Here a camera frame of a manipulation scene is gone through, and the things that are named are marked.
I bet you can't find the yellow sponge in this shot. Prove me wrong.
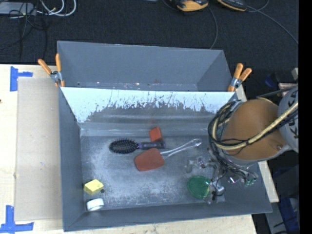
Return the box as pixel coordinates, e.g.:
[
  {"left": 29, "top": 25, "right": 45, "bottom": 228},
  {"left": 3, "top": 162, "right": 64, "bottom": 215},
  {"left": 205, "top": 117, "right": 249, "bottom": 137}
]
[{"left": 83, "top": 179, "right": 104, "bottom": 196}]

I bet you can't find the pale flat board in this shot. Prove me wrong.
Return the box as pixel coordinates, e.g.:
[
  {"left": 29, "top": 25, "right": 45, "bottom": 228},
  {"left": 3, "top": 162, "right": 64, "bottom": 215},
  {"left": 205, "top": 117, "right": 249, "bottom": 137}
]
[{"left": 14, "top": 77, "right": 63, "bottom": 222}]

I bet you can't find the red-brown flat block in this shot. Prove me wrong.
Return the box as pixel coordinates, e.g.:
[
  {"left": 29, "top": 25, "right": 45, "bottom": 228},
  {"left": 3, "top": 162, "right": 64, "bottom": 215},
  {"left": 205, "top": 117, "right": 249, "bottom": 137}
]
[{"left": 149, "top": 126, "right": 163, "bottom": 142}]

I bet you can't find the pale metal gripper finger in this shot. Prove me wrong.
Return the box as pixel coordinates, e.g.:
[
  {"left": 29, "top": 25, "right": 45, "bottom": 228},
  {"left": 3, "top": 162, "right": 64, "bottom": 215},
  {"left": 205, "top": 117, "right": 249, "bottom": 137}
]
[
  {"left": 186, "top": 156, "right": 208, "bottom": 174},
  {"left": 206, "top": 184, "right": 225, "bottom": 204}
]

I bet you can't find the black hairbrush with purple handle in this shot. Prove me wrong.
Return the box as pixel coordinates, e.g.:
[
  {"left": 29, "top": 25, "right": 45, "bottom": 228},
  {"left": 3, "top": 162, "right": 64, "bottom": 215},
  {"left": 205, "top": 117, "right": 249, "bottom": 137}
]
[{"left": 109, "top": 137, "right": 167, "bottom": 155}]

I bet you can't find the grey metal bin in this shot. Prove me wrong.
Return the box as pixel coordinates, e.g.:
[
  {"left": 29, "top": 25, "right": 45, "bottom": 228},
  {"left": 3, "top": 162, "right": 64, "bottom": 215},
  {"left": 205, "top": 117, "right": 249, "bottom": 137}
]
[{"left": 56, "top": 40, "right": 273, "bottom": 233}]

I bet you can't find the white round cap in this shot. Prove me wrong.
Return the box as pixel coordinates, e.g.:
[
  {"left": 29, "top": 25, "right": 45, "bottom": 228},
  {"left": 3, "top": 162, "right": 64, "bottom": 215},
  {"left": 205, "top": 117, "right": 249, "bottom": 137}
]
[{"left": 86, "top": 198, "right": 105, "bottom": 212}]

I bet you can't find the orange spatula with clear handle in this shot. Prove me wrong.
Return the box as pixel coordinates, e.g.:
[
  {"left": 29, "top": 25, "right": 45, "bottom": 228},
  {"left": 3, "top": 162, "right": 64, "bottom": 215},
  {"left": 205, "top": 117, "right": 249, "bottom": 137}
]
[{"left": 134, "top": 138, "right": 203, "bottom": 172}]

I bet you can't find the green translucent round lid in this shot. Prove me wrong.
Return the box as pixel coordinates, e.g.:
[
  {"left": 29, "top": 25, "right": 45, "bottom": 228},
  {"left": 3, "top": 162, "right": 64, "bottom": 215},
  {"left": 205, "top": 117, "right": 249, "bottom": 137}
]
[{"left": 187, "top": 175, "right": 212, "bottom": 200}]

